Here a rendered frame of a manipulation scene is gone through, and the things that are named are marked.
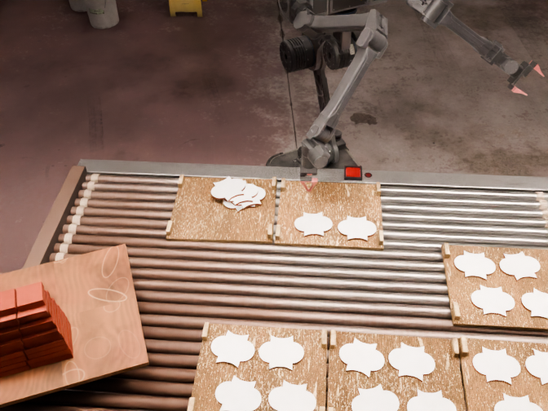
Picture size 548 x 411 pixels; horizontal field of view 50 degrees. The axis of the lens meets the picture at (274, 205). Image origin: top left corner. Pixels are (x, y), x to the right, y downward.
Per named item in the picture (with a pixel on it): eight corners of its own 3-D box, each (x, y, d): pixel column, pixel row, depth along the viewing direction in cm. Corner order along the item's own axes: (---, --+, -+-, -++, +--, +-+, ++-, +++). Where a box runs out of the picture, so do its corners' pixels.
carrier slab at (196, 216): (181, 179, 253) (180, 176, 252) (276, 182, 251) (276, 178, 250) (165, 240, 229) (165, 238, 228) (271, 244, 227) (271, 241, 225)
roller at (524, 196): (90, 178, 262) (87, 170, 258) (545, 197, 247) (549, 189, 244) (86, 187, 258) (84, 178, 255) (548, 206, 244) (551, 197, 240)
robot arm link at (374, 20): (398, 17, 215) (382, 4, 208) (386, 52, 214) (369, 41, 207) (313, 22, 248) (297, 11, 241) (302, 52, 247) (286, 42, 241)
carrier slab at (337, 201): (281, 183, 251) (281, 180, 249) (379, 187, 248) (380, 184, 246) (274, 245, 226) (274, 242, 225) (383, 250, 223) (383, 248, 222)
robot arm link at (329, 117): (381, 38, 218) (363, 25, 211) (391, 42, 214) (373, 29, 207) (321, 140, 227) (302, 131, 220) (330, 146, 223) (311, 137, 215)
